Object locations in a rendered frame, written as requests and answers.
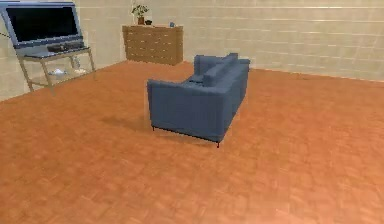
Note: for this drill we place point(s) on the blue sofa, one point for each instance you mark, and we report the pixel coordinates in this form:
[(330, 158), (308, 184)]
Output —
[(196, 106)]

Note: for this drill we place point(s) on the wooden chest of drawers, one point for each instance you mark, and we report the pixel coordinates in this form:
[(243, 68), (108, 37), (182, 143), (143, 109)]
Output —
[(153, 45)]

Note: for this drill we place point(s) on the small blue cup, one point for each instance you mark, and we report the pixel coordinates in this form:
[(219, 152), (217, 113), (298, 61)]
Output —
[(172, 24)]

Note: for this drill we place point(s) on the small black bowl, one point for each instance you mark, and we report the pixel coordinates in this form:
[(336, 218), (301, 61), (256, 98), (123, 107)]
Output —
[(148, 22)]

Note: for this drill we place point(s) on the potted house plant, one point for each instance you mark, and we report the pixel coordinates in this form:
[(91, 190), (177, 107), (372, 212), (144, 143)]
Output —
[(140, 13)]

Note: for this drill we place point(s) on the white dish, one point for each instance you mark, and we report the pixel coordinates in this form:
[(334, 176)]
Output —
[(57, 71)]

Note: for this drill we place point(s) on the black remote control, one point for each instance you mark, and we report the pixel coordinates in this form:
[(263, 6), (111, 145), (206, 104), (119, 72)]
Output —
[(65, 46)]

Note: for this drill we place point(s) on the glass television stand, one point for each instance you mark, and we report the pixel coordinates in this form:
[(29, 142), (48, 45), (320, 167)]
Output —
[(50, 68)]

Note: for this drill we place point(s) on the grey television set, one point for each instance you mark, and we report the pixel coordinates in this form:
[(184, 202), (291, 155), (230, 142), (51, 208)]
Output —
[(41, 23)]

